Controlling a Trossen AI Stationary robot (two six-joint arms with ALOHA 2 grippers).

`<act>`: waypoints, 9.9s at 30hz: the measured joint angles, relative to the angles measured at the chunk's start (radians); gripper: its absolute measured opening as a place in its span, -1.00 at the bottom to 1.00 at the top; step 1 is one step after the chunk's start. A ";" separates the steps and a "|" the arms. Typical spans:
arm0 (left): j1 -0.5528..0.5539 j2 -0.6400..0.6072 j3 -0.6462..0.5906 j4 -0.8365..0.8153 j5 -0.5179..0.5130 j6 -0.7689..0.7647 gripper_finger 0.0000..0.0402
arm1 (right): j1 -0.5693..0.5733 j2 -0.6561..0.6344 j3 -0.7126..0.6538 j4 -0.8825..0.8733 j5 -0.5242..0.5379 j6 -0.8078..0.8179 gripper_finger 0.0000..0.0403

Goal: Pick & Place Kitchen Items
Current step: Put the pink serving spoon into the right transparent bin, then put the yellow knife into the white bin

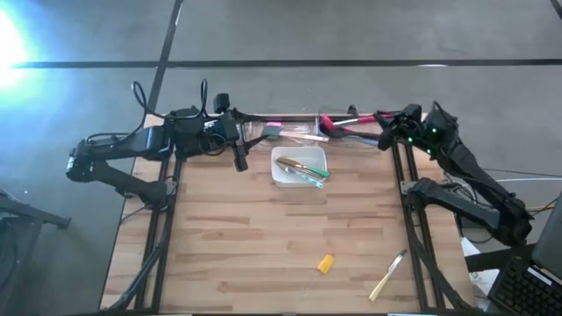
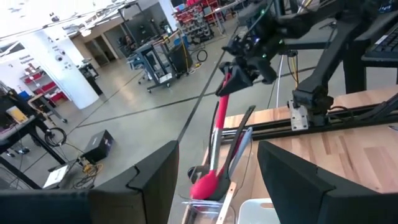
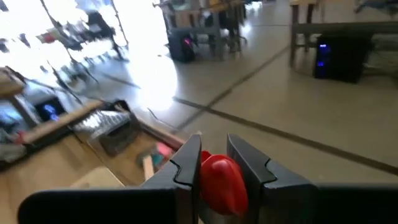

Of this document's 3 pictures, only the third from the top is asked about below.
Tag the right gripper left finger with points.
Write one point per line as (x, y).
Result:
(109, 207)

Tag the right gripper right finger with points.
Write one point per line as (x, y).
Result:
(311, 205)

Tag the metal box grater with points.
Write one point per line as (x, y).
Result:
(105, 123)

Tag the black computer tower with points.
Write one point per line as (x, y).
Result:
(180, 46)
(342, 59)
(49, 109)

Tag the wooden workbench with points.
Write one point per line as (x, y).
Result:
(342, 28)

